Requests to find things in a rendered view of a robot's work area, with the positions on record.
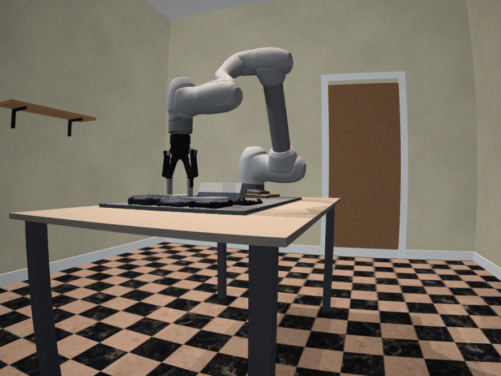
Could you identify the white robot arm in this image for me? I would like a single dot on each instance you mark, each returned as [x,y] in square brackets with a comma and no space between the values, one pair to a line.
[282,165]

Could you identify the white button panel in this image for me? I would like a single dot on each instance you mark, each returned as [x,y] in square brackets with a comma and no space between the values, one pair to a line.
[222,189]

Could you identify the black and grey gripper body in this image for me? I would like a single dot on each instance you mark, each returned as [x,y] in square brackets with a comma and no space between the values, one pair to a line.
[180,141]

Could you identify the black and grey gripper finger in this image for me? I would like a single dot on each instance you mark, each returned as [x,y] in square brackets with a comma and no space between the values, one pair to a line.
[191,171]
[168,169]

